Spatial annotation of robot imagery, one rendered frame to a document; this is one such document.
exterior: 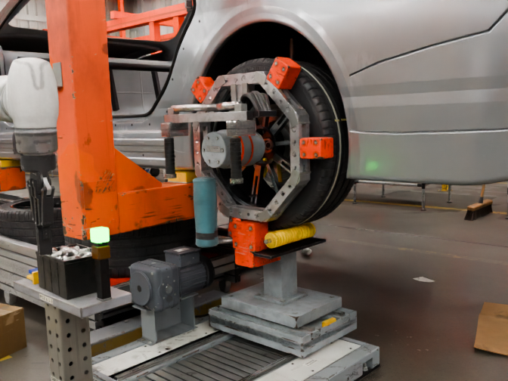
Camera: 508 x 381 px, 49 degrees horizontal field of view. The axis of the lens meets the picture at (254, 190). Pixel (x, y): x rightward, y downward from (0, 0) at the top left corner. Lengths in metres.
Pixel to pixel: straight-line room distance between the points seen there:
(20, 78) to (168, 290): 1.14
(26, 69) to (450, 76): 1.13
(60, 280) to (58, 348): 0.26
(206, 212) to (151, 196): 0.35
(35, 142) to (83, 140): 0.85
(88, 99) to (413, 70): 1.16
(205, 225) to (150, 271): 0.28
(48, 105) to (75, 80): 0.85
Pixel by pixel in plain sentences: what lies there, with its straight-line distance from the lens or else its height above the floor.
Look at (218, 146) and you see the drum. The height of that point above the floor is 0.86.
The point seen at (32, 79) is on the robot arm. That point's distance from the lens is 1.30.
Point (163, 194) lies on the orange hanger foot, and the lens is 2.37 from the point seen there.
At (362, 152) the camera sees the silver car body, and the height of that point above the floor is 0.83.
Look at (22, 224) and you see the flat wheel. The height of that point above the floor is 0.43.
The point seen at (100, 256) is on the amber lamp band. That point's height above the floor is 0.58.
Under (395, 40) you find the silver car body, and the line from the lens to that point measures 1.80.
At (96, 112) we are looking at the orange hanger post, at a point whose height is 1.00.
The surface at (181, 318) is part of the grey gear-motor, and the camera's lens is 2.47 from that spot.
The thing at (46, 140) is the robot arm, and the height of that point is 0.92.
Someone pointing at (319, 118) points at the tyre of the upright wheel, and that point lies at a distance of 1.93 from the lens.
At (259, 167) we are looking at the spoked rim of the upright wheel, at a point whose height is 0.77.
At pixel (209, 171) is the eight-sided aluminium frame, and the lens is 2.25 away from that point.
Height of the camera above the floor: 0.95
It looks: 7 degrees down
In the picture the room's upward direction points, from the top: 2 degrees counter-clockwise
